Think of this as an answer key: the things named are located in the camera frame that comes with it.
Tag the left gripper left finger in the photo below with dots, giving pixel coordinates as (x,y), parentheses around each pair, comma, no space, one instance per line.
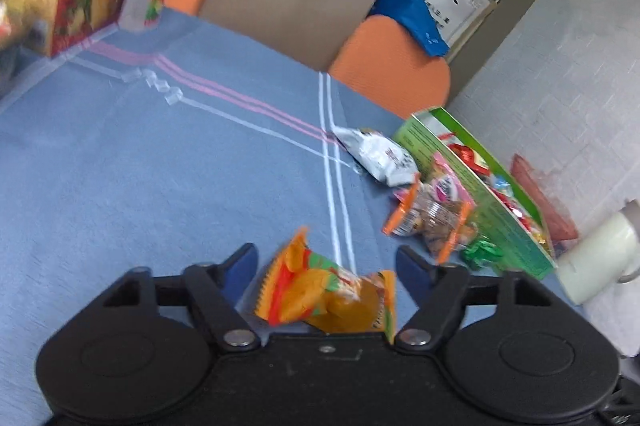
(214,290)

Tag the green cardboard box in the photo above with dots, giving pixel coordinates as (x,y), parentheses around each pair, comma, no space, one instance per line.
(503,211)

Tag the orange clear nut packet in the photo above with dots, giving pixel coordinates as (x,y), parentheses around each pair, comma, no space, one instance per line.
(439,209)

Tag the blue tablecloth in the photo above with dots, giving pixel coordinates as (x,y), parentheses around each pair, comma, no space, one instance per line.
(125,162)

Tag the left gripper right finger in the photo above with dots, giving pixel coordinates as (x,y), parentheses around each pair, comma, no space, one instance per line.
(439,292)

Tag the white thermos jug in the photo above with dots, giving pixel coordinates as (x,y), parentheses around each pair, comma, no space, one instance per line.
(608,254)

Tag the white snack packet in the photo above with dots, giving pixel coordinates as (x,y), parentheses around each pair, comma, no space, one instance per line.
(384,159)

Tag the blue plastic bag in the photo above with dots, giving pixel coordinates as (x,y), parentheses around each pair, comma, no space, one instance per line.
(415,17)

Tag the orange snack packet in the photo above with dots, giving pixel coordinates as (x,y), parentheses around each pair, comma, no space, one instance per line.
(304,286)

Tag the green foil candy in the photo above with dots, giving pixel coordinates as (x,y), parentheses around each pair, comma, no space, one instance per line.
(481,253)

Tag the right orange chair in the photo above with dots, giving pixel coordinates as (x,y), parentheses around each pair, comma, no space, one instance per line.
(383,63)

